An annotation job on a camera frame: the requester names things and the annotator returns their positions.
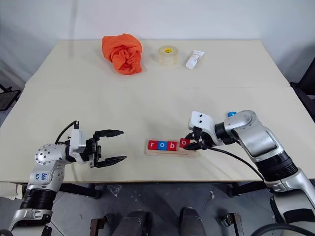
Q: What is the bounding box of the light wooden letter tray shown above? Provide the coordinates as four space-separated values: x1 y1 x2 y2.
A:
145 139 201 157

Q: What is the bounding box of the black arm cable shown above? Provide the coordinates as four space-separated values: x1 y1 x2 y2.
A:
54 120 80 146
196 145 267 183

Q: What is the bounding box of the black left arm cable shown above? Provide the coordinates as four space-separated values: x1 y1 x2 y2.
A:
54 120 80 146

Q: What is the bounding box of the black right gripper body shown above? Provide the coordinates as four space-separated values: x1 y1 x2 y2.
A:
192 126 215 150

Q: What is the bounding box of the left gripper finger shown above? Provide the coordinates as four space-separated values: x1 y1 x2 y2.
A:
93 128 125 141
94 155 128 169

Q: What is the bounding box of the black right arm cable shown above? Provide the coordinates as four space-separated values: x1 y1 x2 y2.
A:
196 145 267 183

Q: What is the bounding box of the black table leg frame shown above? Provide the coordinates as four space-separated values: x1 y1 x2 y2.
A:
59 183 103 200
226 182 269 199

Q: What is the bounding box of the rusty brown caster bracket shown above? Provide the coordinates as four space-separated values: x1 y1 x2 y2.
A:
89 213 113 236
220 213 245 236

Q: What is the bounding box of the small clear plastic bag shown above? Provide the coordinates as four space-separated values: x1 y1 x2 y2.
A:
106 185 123 198

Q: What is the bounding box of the black chair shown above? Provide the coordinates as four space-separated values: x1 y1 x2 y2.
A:
289 57 315 114

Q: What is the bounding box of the dark rounded shape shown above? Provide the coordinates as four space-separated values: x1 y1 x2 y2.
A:
112 210 154 236
178 207 207 236

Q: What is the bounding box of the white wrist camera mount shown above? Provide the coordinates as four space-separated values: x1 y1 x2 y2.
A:
188 111 220 146
70 128 88 155

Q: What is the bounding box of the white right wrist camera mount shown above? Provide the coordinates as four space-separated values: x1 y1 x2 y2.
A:
188 111 220 146

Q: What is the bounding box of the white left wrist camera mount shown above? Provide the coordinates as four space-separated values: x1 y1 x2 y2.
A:
70 128 88 155

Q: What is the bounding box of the white squeeze tube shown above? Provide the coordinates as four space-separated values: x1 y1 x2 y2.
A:
185 49 206 70

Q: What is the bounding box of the clear tape roll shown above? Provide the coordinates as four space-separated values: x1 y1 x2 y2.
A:
157 45 180 66

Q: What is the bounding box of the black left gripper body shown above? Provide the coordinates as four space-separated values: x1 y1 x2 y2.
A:
84 133 102 168

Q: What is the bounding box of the crumpled orange cloth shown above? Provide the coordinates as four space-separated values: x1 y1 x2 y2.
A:
101 33 144 76

